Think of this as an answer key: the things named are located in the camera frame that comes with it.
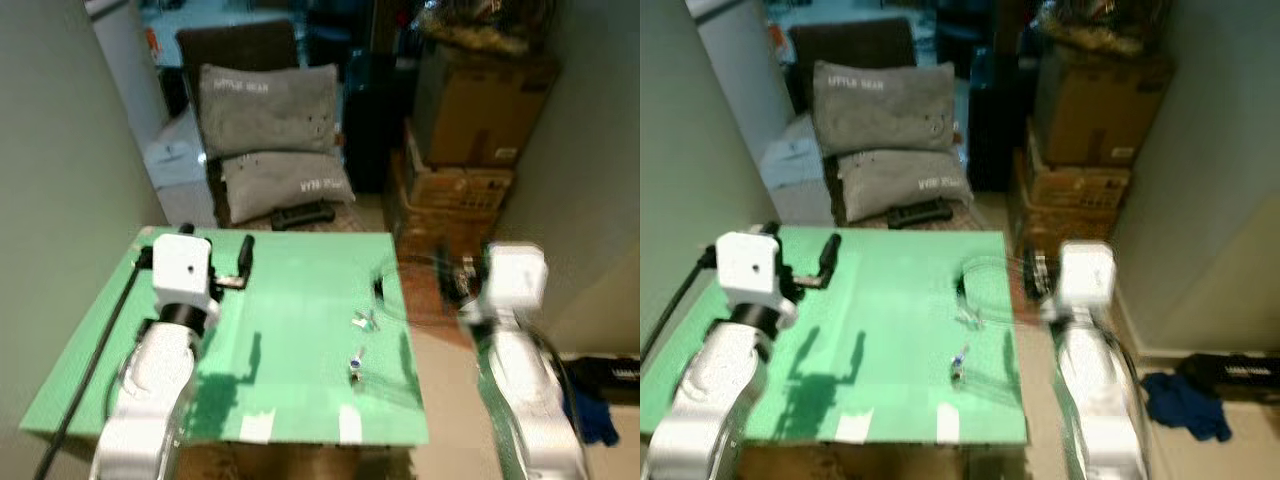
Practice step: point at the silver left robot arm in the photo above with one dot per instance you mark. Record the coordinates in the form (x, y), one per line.
(150, 385)
(700, 390)

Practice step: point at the grey Little Bear pillow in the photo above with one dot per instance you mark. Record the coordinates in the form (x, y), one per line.
(280, 185)
(900, 185)
(880, 110)
(265, 110)

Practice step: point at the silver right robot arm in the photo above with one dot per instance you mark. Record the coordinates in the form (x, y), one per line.
(1090, 400)
(520, 400)

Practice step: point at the white tape piece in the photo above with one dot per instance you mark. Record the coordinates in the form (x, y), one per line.
(350, 425)
(257, 426)
(947, 424)
(853, 425)

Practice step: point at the black box with print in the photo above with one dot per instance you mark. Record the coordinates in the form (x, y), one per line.
(1235, 372)
(605, 375)

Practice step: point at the white appliance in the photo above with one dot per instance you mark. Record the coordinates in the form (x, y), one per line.
(125, 60)
(735, 70)

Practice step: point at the cellophane wrapped basket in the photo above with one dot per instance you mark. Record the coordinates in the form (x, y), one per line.
(1100, 30)
(480, 30)

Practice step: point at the large brown cardboard box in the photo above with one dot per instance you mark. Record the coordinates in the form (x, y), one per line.
(1095, 110)
(480, 110)

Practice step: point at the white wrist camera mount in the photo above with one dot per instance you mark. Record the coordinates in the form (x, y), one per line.
(1088, 275)
(750, 265)
(515, 280)
(182, 268)

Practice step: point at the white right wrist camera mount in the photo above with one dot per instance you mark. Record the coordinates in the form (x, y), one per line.
(1088, 275)
(515, 280)

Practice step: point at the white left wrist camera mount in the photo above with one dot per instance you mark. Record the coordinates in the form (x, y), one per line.
(182, 268)
(750, 265)

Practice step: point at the green table cover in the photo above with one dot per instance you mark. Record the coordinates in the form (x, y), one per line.
(900, 290)
(300, 290)

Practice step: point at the silver key with blue cap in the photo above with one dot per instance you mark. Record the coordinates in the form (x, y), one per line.
(958, 366)
(355, 366)

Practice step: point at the printed brown cardboard box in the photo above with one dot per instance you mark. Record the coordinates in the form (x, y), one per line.
(450, 195)
(1070, 190)

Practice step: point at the brown chair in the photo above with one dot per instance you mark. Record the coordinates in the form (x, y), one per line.
(850, 45)
(240, 45)

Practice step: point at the blue cloth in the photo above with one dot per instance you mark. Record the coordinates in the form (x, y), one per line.
(1185, 405)
(598, 420)

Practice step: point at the white bag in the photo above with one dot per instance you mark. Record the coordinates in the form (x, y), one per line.
(795, 160)
(175, 155)

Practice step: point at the black suitcase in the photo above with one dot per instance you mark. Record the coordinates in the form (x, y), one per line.
(995, 120)
(375, 120)

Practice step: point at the black remote control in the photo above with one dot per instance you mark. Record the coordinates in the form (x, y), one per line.
(303, 214)
(920, 212)

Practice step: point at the brown cardboard table base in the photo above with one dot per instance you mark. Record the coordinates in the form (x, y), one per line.
(300, 465)
(900, 465)

